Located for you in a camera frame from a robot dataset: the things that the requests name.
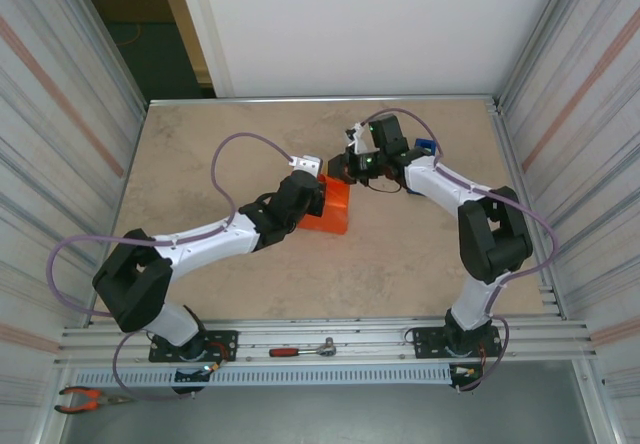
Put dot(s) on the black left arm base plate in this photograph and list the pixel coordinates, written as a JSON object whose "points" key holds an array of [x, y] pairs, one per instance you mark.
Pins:
{"points": [[227, 338]]}

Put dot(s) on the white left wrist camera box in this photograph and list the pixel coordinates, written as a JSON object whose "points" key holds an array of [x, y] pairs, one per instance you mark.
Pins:
{"points": [[307, 164]]}

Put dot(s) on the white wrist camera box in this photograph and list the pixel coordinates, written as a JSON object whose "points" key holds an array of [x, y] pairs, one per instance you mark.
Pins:
{"points": [[307, 164], [357, 139]]}

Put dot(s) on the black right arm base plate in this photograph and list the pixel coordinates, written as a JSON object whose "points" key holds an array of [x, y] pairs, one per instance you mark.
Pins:
{"points": [[425, 339]]}

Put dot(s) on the aluminium table edge rail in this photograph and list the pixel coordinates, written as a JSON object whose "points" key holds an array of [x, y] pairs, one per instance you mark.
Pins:
{"points": [[320, 99]]}

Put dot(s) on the yellow power connector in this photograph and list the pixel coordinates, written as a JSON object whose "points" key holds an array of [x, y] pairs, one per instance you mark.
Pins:
{"points": [[470, 372], [212, 366]]}

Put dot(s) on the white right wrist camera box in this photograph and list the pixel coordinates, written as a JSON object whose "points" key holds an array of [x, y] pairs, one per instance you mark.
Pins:
{"points": [[357, 139]]}

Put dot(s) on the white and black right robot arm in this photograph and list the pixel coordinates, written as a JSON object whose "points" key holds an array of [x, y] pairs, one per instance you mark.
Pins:
{"points": [[435, 184]]}

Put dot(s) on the aluminium mounting rail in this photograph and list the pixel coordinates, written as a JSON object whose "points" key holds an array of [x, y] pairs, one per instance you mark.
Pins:
{"points": [[300, 336]]}

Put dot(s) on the blue tape dispenser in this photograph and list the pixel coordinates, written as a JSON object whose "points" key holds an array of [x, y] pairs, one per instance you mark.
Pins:
{"points": [[427, 145]]}

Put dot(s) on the striped translucent enclosure panel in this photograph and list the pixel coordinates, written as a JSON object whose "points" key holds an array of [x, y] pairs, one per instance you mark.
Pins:
{"points": [[50, 164], [590, 164]]}

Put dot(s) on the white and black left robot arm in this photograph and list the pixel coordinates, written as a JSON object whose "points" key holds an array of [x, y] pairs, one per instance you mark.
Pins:
{"points": [[210, 244]]}

